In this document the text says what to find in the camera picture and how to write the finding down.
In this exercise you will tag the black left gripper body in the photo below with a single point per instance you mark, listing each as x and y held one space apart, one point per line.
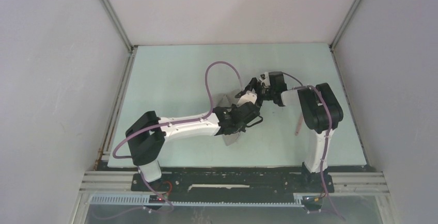
240 128

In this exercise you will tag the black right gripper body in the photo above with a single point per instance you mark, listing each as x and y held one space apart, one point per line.
265 94

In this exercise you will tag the grey cloth napkin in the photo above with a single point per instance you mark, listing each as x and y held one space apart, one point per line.
230 123

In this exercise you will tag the fork with pink handle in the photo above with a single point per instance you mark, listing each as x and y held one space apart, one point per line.
299 124

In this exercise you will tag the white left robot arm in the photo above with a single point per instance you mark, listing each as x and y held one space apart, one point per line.
148 134

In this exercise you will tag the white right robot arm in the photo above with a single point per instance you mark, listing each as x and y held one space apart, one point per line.
320 110

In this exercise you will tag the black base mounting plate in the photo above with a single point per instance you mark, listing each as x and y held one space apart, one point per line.
236 184

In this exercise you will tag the right small circuit board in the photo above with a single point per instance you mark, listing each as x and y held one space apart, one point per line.
312 200

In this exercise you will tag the small circuit board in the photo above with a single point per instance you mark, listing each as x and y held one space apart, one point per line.
312 200
157 199

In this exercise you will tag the left small circuit board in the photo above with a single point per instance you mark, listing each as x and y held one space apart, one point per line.
157 199

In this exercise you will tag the white slotted cable duct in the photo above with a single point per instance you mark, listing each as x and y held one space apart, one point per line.
145 200

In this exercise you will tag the left aluminium frame post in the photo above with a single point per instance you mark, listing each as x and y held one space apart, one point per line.
114 19

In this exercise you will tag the aluminium frame post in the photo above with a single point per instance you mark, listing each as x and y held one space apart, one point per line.
114 19
345 23

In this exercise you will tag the right aluminium frame post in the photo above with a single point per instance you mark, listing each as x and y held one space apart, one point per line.
345 23

